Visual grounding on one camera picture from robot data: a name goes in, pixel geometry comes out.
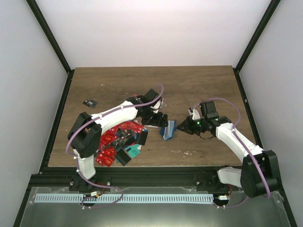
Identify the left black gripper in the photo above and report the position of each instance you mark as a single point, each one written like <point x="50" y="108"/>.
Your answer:
<point x="156" y="122"/>

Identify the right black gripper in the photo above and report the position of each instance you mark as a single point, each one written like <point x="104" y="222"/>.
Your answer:
<point x="186" y="124"/>

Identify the blue leather card holder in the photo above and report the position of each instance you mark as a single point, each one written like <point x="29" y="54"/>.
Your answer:
<point x="168" y="132"/>

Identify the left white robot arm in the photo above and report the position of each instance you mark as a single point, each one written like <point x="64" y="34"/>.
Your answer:
<point x="110" y="135"/>

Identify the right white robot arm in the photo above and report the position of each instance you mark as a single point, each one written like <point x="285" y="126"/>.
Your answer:
<point x="259" y="174"/>

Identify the black card right pile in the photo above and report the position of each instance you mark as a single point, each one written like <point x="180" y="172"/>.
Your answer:
<point x="141" y="138"/>

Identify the black card pile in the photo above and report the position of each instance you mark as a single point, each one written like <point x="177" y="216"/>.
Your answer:
<point x="141" y="138"/>
<point x="122" y="157"/>

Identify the black cards stack centre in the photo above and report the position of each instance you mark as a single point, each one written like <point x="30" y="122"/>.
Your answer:
<point x="124" y="139"/>

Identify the teal card bottom pile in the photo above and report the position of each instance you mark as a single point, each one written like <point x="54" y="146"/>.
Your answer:
<point x="133" y="150"/>

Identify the black card bottom pile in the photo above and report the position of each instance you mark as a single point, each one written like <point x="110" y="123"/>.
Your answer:
<point x="122" y="157"/>

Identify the small black card far left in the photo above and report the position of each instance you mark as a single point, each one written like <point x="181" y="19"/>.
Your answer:
<point x="90" y="103"/>

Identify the red VIP card bottom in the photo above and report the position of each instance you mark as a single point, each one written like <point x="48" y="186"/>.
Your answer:
<point x="106" y="156"/>

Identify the light blue slotted strip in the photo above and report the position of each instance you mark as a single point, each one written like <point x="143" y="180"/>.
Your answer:
<point x="126" y="198"/>

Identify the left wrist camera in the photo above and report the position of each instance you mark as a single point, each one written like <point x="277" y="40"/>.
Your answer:
<point x="157" y="106"/>

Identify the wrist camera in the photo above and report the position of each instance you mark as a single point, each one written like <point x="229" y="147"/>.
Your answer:
<point x="194" y="114"/>
<point x="157" y="106"/>

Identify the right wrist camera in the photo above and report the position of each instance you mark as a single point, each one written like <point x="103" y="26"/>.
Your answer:
<point x="194" y="114"/>

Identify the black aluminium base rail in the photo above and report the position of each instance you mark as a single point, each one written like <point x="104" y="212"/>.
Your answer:
<point x="200" y="177"/>

